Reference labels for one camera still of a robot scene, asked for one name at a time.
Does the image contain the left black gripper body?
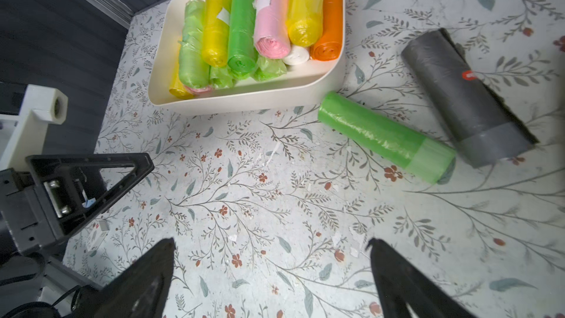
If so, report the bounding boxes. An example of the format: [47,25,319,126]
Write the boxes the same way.
[1,169,56,256]

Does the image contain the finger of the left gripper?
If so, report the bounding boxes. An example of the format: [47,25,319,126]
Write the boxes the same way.
[26,153,154,236]

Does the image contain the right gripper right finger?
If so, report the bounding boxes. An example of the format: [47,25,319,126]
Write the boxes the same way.
[366,238,474,317]

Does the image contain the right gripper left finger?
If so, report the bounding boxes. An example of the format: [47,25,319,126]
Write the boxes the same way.
[69,238,176,317]

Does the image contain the dark green roll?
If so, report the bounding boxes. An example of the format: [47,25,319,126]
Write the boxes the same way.
[318,92,456,185]
[227,0,258,80]

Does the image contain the yellow roll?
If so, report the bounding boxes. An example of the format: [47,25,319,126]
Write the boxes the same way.
[169,61,194,100]
[286,0,324,47]
[202,0,232,67]

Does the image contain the light green roll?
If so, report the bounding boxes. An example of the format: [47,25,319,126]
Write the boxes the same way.
[178,0,210,88]
[209,65,235,90]

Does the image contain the grey trash bag roll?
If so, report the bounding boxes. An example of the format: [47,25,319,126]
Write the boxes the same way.
[401,29,539,168]

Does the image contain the orange trash bag roll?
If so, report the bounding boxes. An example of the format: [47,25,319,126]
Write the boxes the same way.
[310,0,344,61]

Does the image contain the white blue labelled roll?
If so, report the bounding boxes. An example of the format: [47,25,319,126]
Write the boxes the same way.
[282,45,310,66]

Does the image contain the pink roll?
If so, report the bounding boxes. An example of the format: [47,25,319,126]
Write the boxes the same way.
[253,0,291,59]
[184,86,213,96]

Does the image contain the white plastic storage box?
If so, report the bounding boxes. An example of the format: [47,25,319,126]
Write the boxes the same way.
[147,0,346,116]

